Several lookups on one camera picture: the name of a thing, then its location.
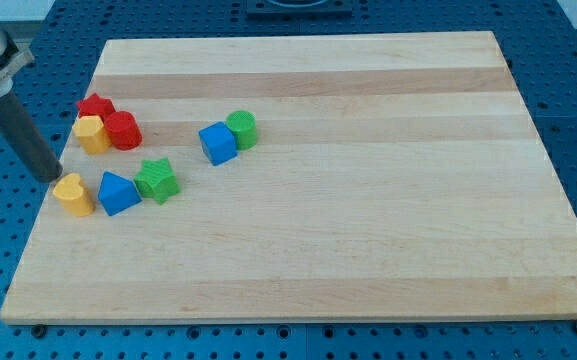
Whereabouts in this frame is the green star block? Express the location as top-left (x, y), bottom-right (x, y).
top-left (134, 158), bottom-right (181, 205)

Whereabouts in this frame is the yellow hexagon block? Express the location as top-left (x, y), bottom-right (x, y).
top-left (72, 115), bottom-right (112, 155)

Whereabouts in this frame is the red star block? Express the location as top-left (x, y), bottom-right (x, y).
top-left (76, 93), bottom-right (116, 121)

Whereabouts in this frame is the green cylinder block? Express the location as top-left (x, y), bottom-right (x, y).
top-left (225, 110), bottom-right (258, 150)

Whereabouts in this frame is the blue cube block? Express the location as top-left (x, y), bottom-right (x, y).
top-left (198, 122), bottom-right (238, 166)

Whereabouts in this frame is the light wooden board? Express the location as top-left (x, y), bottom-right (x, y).
top-left (0, 31), bottom-right (577, 325)

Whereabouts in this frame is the red cylinder block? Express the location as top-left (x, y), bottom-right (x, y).
top-left (104, 111), bottom-right (143, 151)

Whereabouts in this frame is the blue triangle block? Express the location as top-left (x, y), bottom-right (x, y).
top-left (97, 171), bottom-right (141, 216)

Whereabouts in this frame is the yellow heart block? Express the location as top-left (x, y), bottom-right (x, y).
top-left (52, 173), bottom-right (95, 217)

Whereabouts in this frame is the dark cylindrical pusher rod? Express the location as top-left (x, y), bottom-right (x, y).
top-left (0, 91), bottom-right (63, 183)

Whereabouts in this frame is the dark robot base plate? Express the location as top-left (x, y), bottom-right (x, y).
top-left (244, 0), bottom-right (353, 18)

